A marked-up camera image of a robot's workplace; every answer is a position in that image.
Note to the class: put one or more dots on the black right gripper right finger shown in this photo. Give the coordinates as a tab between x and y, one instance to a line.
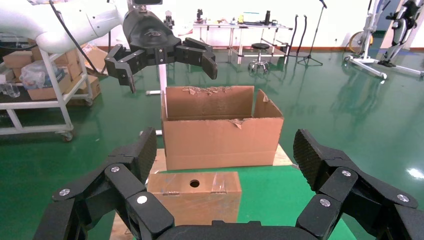
344	188

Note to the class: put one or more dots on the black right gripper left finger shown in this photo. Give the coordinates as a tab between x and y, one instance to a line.
129	185

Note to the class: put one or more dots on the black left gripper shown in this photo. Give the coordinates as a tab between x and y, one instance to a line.
149	33

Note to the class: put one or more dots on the small cardboard box with hole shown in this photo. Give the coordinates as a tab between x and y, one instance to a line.
198	205

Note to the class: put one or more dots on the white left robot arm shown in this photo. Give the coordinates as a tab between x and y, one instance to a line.
66	20

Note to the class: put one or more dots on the flat cardboard sheet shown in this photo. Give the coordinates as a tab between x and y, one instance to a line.
96	58

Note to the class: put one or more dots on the plain cardboard box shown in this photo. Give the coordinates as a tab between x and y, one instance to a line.
46	92
94	87
16	59

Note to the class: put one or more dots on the stacked cardboard boxes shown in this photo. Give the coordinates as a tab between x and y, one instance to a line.
71	68

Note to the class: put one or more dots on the large open cardboard carton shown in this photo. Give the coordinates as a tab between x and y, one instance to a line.
218	145

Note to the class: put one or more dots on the white metal floor stand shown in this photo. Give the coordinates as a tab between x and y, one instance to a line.
163	79

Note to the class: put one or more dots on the small black device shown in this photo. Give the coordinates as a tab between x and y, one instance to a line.
169	20
199	15

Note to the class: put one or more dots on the green table cloth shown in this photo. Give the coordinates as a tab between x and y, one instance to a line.
271	198

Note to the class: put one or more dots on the small yellow container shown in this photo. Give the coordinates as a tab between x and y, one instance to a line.
240	19

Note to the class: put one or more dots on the black round stool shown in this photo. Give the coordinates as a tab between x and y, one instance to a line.
260	46

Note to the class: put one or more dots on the white metal cart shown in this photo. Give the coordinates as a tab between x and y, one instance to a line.
61	96

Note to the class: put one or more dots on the black bottle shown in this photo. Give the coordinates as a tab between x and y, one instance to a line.
267	18

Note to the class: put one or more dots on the clear plastic bag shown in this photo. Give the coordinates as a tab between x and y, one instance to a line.
33	76

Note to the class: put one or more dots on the black pole stand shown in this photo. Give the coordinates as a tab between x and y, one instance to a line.
292	34
301	34

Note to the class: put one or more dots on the black tripod stand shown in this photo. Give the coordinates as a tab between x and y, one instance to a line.
308	59

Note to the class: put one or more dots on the yellow round wheel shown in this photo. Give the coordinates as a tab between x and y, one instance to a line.
356	41

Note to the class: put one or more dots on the clear plastic bottle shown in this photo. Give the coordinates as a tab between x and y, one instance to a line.
11	90

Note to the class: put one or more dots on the black and white exoskeleton legs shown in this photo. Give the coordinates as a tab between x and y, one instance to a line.
402	23

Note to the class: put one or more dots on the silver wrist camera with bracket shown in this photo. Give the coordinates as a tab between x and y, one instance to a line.
147	2

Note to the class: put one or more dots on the white frame work table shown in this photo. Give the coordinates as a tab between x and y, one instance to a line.
215	26

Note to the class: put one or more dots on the white frame machine stand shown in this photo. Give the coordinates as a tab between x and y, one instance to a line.
366	49

